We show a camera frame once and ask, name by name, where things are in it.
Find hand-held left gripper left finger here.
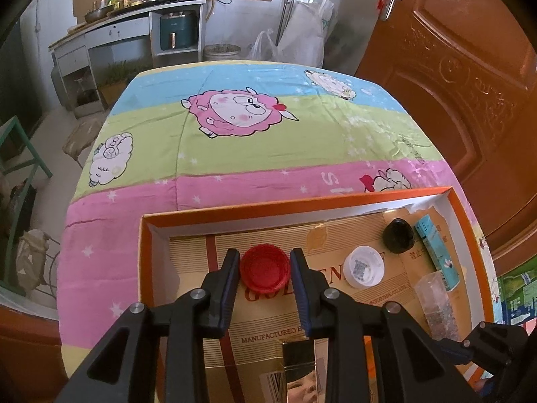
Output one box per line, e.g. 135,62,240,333
54,248,242,403

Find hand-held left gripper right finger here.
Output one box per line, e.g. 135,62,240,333
289,248,483,403

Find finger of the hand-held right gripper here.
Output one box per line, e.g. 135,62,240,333
442,336,477,366

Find red plastic bottle cap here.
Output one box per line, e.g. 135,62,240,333
239,243,292,291

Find white plastic bottle cap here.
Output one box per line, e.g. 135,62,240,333
344,245,386,289

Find orange cardboard box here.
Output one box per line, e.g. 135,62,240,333
138,185,502,403

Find light blue carton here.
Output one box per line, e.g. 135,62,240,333
413,214,462,292

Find golden cardboard sheet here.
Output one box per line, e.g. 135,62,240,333
168,208,462,403

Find green carton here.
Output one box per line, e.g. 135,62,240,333
499,269,537,324

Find clear plastic cup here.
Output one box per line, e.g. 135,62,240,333
414,271,462,341

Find black bottle cap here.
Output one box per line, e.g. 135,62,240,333
383,218,416,255

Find sheep printed blanket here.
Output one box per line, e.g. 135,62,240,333
56,59,504,403

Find round cushioned metal stool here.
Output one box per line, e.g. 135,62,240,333
63,118,105,169

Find green chair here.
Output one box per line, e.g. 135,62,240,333
0,115,53,179

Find box of green plants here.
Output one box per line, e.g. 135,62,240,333
101,63,131,105

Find white bucket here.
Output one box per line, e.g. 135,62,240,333
203,44,242,63

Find glass jar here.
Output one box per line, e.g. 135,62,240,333
75,78,103,112

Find brown wooden door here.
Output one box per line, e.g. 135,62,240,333
354,0,537,269

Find white woven sack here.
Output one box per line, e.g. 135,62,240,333
277,0,336,68

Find green air fryer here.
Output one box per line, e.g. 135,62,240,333
158,10,197,50

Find white kitchen counter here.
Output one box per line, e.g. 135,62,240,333
49,0,208,110

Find metal pipe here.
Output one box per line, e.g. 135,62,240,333
275,0,299,47

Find metal door handle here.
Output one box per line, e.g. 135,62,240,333
380,0,403,21

